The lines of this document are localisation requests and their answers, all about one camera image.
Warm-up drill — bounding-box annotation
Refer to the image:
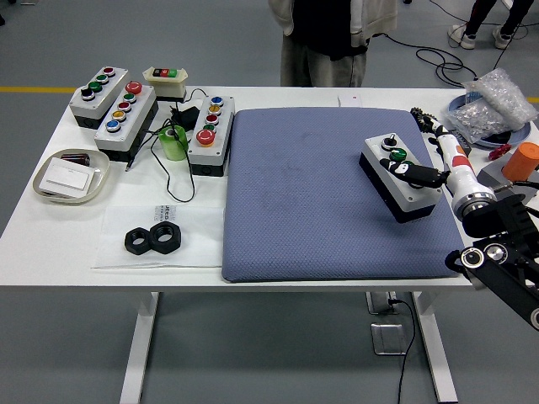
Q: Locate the small red clip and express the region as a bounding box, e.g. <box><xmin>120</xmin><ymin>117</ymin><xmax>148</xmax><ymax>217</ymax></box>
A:
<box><xmin>488</xmin><ymin>143</ymin><xmax>513</xmax><ymax>161</ymax></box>

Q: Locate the black hex nut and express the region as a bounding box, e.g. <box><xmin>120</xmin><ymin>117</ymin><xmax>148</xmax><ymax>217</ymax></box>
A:
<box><xmin>124</xmin><ymin>226</ymin><xmax>153</xmax><ymax>255</ymax></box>
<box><xmin>149</xmin><ymin>221</ymin><xmax>183</xmax><ymax>253</ymax></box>

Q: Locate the cream two-button switch box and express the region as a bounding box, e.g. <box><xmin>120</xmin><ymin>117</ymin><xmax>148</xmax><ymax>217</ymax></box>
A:
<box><xmin>141</xmin><ymin>66</ymin><xmax>189</xmax><ymax>104</ymax></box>

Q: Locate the bag of silver parts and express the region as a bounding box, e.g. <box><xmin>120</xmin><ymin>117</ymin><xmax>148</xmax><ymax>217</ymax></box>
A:
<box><xmin>440</xmin><ymin>100</ymin><xmax>513</xmax><ymax>144</ymax></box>

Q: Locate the green tape roll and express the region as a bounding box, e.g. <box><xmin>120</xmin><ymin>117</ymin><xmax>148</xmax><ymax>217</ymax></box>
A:
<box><xmin>158</xmin><ymin>125</ymin><xmax>189</xmax><ymax>162</ymax></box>

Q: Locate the grey under-table power box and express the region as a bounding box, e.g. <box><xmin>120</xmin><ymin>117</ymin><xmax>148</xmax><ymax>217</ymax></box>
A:
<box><xmin>365</xmin><ymin>290</ymin><xmax>399</xmax><ymax>316</ymax></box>

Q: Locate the black metal gear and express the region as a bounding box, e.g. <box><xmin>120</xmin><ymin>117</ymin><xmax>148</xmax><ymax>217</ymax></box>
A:
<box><xmin>410</xmin><ymin>107</ymin><xmax>435</xmax><ymax>127</ymax></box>

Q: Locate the blue-grey padded mat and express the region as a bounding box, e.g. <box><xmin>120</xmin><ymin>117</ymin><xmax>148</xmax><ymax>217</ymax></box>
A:
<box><xmin>221</xmin><ymin>107</ymin><xmax>468</xmax><ymax>284</ymax></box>

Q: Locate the black under-table power cable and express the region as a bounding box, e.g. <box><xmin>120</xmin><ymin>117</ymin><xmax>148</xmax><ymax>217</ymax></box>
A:
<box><xmin>389</xmin><ymin>297</ymin><xmax>417</xmax><ymax>404</ymax></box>

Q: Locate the grey four-button control box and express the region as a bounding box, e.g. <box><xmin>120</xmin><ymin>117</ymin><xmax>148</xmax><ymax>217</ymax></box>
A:
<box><xmin>68</xmin><ymin>66</ymin><xmax>131</xmax><ymax>131</ymax></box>
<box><xmin>358</xmin><ymin>133</ymin><xmax>444</xmax><ymax>224</ymax></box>

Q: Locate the black power adapter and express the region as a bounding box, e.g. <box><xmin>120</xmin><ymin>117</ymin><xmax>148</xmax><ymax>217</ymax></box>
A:
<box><xmin>169</xmin><ymin>104</ymin><xmax>201</xmax><ymax>130</ymax></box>

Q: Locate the grey five-button control box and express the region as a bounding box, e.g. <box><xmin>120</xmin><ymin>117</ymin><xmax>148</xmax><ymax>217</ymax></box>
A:
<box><xmin>93</xmin><ymin>81</ymin><xmax>160</xmax><ymax>164</ymax></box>
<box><xmin>186</xmin><ymin>94</ymin><xmax>236</xmax><ymax>178</ymax></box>

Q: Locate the black floor cable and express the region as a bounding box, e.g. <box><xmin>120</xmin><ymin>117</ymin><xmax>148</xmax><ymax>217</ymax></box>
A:
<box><xmin>385</xmin><ymin>33</ymin><xmax>481</xmax><ymax>88</ymax></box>

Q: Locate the beige shallow dish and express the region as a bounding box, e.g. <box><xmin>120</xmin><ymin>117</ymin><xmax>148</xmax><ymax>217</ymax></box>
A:
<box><xmin>32</xmin><ymin>148</ymin><xmax>111</xmax><ymax>206</ymax></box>

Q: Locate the person in background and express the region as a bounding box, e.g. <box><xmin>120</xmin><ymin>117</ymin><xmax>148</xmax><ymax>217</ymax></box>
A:
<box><xmin>446</xmin><ymin>0</ymin><xmax>536</xmax><ymax>51</ymax></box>

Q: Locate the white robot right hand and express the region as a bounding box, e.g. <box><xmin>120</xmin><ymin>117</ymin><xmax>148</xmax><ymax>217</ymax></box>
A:
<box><xmin>378</xmin><ymin>109</ymin><xmax>486</xmax><ymax>204</ymax></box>

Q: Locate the light blue plate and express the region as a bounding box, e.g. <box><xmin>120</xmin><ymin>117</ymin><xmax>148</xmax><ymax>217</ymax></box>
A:
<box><xmin>446</xmin><ymin>93</ymin><xmax>532</xmax><ymax>148</ymax></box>

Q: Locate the metal floor socket plate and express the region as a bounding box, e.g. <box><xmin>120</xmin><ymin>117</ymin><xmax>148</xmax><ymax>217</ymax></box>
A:
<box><xmin>370</xmin><ymin>322</ymin><xmax>408</xmax><ymax>356</ymax></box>

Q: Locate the white switch plate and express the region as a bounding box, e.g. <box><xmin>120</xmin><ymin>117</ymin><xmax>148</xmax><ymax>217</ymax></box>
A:
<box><xmin>40</xmin><ymin>156</ymin><xmax>96</xmax><ymax>195</ymax></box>

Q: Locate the clear plastic bag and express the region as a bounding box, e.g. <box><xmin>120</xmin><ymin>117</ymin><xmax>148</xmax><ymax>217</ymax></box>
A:
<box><xmin>91</xmin><ymin>205</ymin><xmax>227</xmax><ymax>269</ymax></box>

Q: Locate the white table leg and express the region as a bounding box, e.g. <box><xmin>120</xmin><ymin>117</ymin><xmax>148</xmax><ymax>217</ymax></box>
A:
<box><xmin>119</xmin><ymin>291</ymin><xmax>160</xmax><ymax>404</ymax></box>
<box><xmin>410</xmin><ymin>291</ymin><xmax>459</xmax><ymax>403</ymax></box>

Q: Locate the grey block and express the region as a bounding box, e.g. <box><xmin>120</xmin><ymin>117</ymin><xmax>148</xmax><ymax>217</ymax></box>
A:
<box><xmin>478</xmin><ymin>162</ymin><xmax>539</xmax><ymax>197</ymax></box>

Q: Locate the thin black adapter cable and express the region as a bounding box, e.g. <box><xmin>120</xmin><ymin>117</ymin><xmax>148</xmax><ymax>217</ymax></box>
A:
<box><xmin>125</xmin><ymin>87</ymin><xmax>211</xmax><ymax>203</ymax></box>

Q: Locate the orange cylinder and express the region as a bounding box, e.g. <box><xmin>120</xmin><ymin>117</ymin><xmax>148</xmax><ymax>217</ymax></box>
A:
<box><xmin>501</xmin><ymin>141</ymin><xmax>539</xmax><ymax>180</ymax></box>

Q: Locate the dark red small case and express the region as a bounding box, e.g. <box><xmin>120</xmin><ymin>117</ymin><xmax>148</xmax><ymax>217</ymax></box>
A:
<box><xmin>60</xmin><ymin>152</ymin><xmax>92</xmax><ymax>167</ymax></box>

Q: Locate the bubble wrap bag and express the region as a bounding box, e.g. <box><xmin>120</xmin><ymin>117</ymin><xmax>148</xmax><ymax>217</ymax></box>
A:
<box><xmin>464</xmin><ymin>67</ymin><xmax>539</xmax><ymax>134</ymax></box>

